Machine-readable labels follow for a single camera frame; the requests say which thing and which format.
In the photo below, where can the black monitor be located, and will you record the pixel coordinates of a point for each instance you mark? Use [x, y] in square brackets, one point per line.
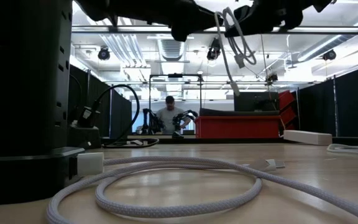
[250, 101]

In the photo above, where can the black partition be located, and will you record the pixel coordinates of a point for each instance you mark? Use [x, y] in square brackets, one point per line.
[353, 105]
[120, 115]

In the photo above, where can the black tower power strip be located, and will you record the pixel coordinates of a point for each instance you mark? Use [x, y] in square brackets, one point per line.
[20, 93]

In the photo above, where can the thin black station frame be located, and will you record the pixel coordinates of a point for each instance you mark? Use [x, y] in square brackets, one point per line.
[175, 75]

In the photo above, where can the small black bracket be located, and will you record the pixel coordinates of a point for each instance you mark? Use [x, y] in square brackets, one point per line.
[177, 134]

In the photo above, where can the background black robot arm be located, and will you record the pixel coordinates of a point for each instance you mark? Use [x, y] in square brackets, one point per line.
[151, 121]
[183, 118]

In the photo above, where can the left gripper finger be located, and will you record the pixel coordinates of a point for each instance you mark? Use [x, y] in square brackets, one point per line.
[197, 20]

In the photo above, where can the small black USB charger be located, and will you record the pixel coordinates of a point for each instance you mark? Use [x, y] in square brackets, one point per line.
[88, 116]

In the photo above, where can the person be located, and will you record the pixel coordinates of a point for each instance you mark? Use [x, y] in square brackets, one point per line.
[169, 115]

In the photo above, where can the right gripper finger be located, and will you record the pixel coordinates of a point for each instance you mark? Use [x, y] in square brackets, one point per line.
[244, 20]

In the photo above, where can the black overhead crossbeam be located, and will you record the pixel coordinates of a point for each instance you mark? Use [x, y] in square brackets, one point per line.
[322, 30]

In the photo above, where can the red plastic bin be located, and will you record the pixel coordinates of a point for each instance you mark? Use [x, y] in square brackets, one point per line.
[238, 127]

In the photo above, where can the red shelf bins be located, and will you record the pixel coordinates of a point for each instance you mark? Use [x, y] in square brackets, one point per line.
[286, 109]

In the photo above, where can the black ceiling spotlight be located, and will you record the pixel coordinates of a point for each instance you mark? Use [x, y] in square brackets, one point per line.
[103, 53]
[329, 54]
[213, 49]

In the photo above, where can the white power strip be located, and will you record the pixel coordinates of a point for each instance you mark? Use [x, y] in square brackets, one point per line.
[308, 137]

